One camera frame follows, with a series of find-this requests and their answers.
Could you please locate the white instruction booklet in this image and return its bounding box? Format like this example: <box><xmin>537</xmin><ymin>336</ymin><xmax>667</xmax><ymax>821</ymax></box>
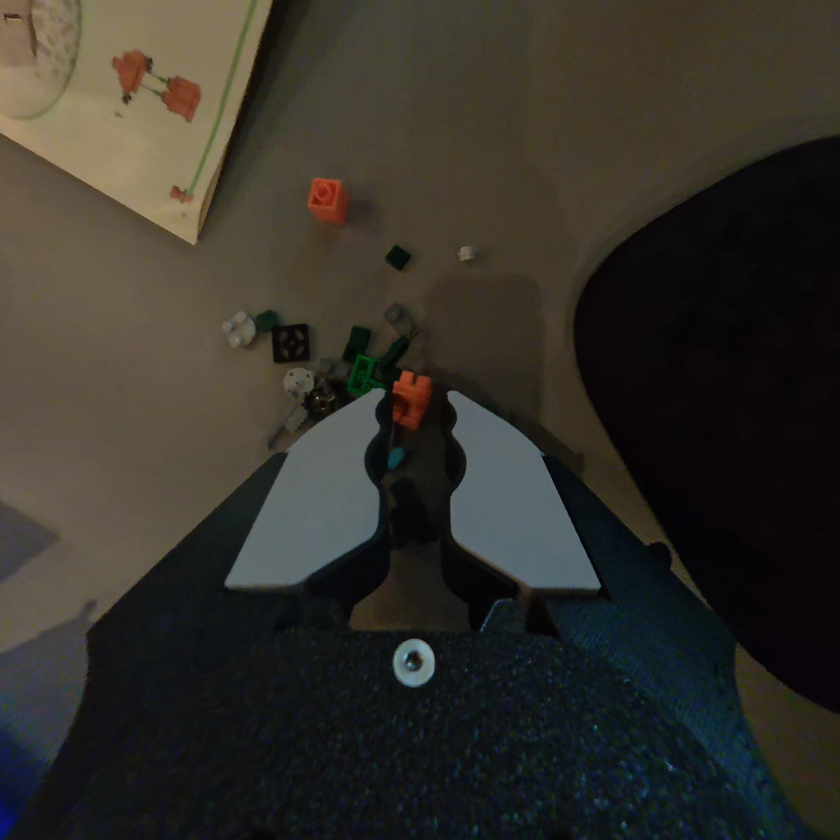
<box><xmin>0</xmin><ymin>0</ymin><xmax>274</xmax><ymax>246</ymax></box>

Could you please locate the pile of toy bricks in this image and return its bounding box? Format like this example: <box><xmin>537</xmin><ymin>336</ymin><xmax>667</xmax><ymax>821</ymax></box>
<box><xmin>221</xmin><ymin>300</ymin><xmax>421</xmax><ymax>454</ymax></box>

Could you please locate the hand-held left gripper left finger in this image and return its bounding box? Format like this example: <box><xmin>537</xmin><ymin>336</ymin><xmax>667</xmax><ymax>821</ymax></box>
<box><xmin>226</xmin><ymin>389</ymin><xmax>395</xmax><ymax>594</ymax></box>

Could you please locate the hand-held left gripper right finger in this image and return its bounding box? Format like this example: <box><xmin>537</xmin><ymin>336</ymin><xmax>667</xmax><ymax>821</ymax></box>
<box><xmin>444</xmin><ymin>390</ymin><xmax>605</xmax><ymax>598</ymax></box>

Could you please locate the orange pumpkin face brick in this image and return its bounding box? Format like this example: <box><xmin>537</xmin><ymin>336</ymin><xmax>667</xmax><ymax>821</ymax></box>
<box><xmin>308</xmin><ymin>178</ymin><xmax>350</xmax><ymax>227</ymax></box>

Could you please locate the black chair armrest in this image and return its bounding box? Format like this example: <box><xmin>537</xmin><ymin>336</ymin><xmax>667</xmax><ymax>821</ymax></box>
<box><xmin>571</xmin><ymin>132</ymin><xmax>840</xmax><ymax>716</ymax></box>

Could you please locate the orange toy brick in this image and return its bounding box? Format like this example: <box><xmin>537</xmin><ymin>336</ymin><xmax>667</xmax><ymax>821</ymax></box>
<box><xmin>392</xmin><ymin>372</ymin><xmax>434</xmax><ymax>431</ymax></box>

